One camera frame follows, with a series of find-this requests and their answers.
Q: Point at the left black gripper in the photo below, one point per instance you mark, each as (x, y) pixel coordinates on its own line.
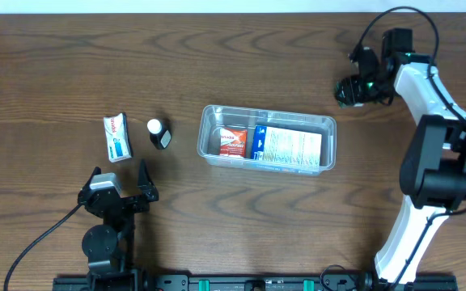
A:
(121, 200)

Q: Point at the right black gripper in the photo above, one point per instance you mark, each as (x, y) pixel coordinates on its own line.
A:
(349, 91)

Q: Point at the white medicine box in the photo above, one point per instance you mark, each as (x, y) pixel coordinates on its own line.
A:
(117, 139)

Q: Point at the green square ointment box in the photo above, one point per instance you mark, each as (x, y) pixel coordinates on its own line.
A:
(347, 92)

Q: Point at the black bottle white cap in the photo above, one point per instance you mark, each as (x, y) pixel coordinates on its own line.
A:
(160, 136)

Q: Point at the red medicine sachet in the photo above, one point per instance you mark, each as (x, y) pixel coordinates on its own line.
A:
(233, 142)

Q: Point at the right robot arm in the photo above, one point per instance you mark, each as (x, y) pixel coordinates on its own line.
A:
(433, 172)

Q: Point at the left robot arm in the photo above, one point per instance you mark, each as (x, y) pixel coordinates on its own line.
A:
(109, 246)

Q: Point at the clear plastic container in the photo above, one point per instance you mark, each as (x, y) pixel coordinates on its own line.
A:
(215, 117)

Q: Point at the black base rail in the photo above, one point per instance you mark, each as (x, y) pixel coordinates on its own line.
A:
(335, 281)

